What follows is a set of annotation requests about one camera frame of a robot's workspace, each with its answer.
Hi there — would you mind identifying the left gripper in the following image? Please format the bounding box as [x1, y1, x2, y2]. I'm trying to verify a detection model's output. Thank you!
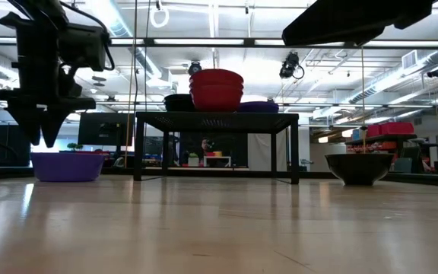
[0, 13, 97, 149]

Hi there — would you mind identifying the blue plastic bowl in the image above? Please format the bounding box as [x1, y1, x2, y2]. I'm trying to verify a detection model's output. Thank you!
[30, 151, 106, 183]
[238, 105, 280, 113]
[237, 100, 280, 108]

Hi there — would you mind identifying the red floral bowl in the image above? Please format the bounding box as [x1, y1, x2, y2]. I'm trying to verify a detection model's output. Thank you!
[192, 91, 243, 113]
[189, 84, 245, 93]
[189, 68, 245, 85]

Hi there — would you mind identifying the dark partition panel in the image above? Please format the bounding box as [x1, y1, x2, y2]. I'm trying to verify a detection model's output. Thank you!
[0, 123, 33, 168]

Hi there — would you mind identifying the black background monitor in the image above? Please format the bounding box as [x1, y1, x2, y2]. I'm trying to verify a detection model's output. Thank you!
[77, 112, 135, 147]

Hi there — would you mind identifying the person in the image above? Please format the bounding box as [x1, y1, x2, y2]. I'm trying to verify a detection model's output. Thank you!
[199, 137, 214, 157]

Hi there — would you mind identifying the black perforated metal rack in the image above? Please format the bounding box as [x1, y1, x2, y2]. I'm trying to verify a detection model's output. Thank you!
[133, 111, 300, 186]

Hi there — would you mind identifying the small white table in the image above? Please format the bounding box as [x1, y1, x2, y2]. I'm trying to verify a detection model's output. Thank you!
[202, 155, 233, 168]

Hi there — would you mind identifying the white panel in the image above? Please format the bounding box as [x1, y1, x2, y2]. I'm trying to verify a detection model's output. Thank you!
[247, 132, 288, 172]

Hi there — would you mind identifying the black storage shelf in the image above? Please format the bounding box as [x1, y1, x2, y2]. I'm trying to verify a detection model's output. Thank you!
[344, 132, 421, 174]

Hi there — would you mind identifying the large red bin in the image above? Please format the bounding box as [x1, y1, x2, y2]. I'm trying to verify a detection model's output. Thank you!
[379, 121, 415, 136]

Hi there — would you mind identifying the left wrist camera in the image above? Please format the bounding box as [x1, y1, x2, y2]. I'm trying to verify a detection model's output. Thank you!
[58, 21, 110, 72]

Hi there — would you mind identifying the black hanging cable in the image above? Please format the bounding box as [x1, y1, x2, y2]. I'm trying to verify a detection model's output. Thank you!
[133, 0, 140, 112]
[143, 0, 148, 112]

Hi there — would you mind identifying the white cable ring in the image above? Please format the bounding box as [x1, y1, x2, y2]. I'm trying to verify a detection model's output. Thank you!
[149, 6, 170, 30]

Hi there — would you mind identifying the small black round camera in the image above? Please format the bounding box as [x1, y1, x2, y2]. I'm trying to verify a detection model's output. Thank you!
[187, 60, 204, 76]

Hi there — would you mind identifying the black aluminium table frame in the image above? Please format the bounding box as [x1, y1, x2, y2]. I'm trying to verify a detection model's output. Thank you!
[0, 166, 438, 188]

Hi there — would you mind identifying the black overhead frame beam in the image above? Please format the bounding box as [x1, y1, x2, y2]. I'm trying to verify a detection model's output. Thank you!
[0, 36, 438, 49]

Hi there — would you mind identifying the black overhead camera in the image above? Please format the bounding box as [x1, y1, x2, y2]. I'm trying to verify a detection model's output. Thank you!
[278, 51, 306, 81]

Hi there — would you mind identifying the silver ceiling duct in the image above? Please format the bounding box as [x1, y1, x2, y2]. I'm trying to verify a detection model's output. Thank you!
[348, 49, 438, 106]

